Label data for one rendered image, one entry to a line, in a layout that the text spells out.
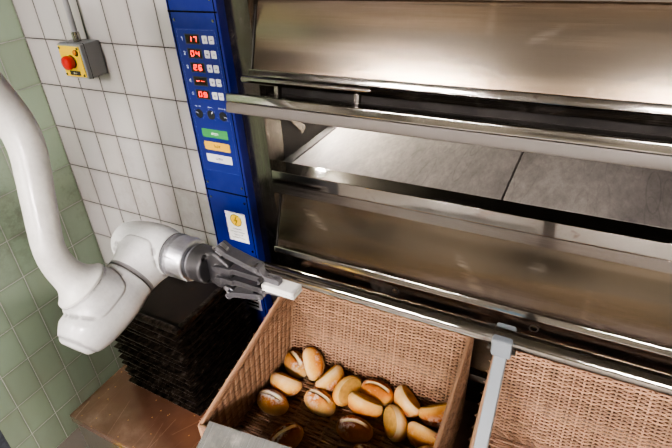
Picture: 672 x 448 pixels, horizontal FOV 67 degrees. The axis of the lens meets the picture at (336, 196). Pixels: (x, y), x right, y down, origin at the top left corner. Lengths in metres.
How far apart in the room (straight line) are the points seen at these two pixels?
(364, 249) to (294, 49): 0.55
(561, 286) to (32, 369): 1.83
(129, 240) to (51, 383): 1.30
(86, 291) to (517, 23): 0.94
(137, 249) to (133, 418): 0.70
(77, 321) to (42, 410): 1.35
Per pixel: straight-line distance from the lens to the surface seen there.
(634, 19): 1.06
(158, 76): 1.55
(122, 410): 1.70
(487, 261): 1.29
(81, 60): 1.66
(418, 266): 1.33
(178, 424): 1.60
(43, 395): 2.34
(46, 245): 1.03
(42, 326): 2.21
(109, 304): 1.04
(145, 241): 1.08
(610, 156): 0.95
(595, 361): 0.90
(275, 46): 1.26
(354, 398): 1.46
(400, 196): 1.25
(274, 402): 1.50
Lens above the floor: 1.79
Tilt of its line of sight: 29 degrees down
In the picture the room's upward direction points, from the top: 4 degrees counter-clockwise
